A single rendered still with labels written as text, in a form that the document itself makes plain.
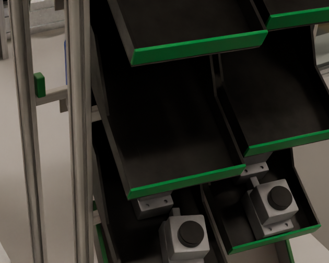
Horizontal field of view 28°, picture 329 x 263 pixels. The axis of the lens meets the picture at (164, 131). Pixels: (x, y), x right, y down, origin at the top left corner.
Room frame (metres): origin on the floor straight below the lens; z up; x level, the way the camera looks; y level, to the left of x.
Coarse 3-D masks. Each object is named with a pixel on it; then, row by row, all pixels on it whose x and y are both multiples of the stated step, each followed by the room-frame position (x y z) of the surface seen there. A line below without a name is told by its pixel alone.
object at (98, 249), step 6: (96, 228) 0.62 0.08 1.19; (102, 228) 0.65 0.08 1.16; (96, 234) 0.62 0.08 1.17; (102, 234) 0.64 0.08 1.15; (96, 240) 0.62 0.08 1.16; (102, 240) 0.60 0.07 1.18; (96, 246) 0.62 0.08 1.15; (102, 246) 0.60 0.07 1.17; (108, 246) 0.63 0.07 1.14; (96, 252) 0.62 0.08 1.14; (102, 252) 0.59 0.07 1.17; (108, 252) 0.62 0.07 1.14; (102, 258) 0.59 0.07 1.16; (108, 258) 0.62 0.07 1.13
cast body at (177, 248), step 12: (180, 216) 0.56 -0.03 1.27; (192, 216) 0.56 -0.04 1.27; (168, 228) 0.55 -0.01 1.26; (180, 228) 0.54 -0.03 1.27; (192, 228) 0.54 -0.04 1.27; (204, 228) 0.55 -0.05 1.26; (168, 240) 0.54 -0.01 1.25; (180, 240) 0.53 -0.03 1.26; (192, 240) 0.53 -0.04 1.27; (204, 240) 0.54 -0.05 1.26; (168, 252) 0.54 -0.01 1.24; (180, 252) 0.52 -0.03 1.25; (192, 252) 0.53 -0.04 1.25; (204, 252) 0.53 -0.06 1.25
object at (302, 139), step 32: (288, 32) 0.76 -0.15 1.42; (224, 64) 0.70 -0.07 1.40; (256, 64) 0.71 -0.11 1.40; (288, 64) 0.72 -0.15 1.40; (224, 96) 0.64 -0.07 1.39; (256, 96) 0.66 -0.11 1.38; (288, 96) 0.67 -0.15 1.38; (320, 96) 0.68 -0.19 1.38; (256, 128) 0.62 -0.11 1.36; (288, 128) 0.63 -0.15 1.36; (320, 128) 0.64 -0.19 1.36
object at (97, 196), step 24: (96, 144) 0.68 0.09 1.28; (96, 168) 0.60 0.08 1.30; (96, 192) 0.60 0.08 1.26; (120, 192) 0.63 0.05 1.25; (192, 192) 0.64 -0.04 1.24; (120, 216) 0.60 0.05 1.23; (168, 216) 0.61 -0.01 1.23; (120, 240) 0.57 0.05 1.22; (144, 240) 0.57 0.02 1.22; (216, 240) 0.57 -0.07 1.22
